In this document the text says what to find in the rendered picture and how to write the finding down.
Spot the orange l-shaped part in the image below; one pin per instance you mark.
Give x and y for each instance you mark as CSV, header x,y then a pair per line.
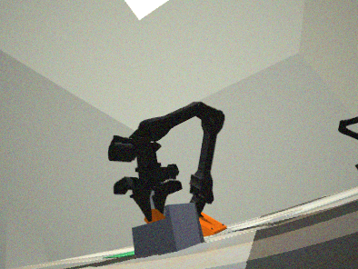
x,y
156,215

